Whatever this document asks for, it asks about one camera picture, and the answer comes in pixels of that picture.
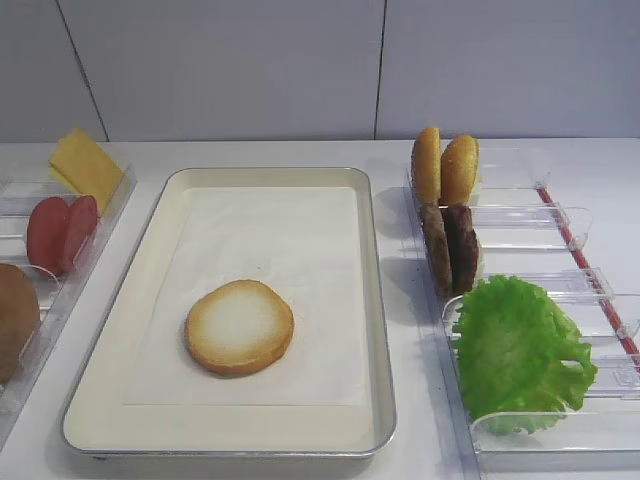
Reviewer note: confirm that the bun slice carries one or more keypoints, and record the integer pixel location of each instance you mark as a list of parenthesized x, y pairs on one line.
[(239, 329), (20, 316)]

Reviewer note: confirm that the left brown meat patty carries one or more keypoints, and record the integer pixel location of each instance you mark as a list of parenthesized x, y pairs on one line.
[(436, 241)]

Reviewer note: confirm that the brown meat patty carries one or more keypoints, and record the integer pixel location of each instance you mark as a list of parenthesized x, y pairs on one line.
[(463, 247), (436, 241)]

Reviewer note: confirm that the right brown meat patty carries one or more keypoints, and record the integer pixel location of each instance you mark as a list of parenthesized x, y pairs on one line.
[(463, 247)]

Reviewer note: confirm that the green lettuce leaf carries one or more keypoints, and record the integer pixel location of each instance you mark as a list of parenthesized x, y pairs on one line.
[(522, 362)]

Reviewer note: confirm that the right red tomato slice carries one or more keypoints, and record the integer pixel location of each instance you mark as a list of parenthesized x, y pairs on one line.
[(82, 221)]

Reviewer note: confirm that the red tomato slice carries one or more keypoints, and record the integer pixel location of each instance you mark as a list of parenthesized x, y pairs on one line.
[(82, 221), (46, 233)]

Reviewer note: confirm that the rear yellow cheese slice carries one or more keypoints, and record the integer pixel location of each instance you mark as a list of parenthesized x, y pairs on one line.
[(78, 158)]

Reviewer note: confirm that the yellow cheese slice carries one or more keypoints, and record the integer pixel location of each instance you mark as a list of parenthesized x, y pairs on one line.
[(101, 188), (78, 158)]

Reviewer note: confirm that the front yellow cheese slice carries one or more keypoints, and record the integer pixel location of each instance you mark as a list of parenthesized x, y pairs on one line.
[(101, 188)]

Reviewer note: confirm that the left red tomato slice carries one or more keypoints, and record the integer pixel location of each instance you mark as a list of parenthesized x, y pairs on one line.
[(46, 233)]

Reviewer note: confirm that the white paper tray liner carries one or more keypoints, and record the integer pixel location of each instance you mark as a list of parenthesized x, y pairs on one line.
[(302, 242)]

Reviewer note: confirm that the left sesame top bun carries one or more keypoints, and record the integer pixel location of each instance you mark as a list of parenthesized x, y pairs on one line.
[(426, 165)]

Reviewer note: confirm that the sesame bun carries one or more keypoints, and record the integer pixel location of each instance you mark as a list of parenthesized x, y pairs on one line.
[(459, 165), (426, 165)]

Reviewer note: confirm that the right sesame top bun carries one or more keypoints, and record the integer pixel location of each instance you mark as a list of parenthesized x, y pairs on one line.
[(459, 165)]

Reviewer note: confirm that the right clear acrylic rack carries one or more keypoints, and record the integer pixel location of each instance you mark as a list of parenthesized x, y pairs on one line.
[(524, 233)]

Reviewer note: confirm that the clear acrylic rack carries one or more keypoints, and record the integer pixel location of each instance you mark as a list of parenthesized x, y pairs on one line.
[(57, 294), (524, 233)]

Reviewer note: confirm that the left clear acrylic rack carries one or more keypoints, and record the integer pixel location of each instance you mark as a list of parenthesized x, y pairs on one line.
[(57, 294)]

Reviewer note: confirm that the cream rectangular metal tray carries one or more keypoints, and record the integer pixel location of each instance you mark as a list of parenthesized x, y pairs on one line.
[(98, 421)]

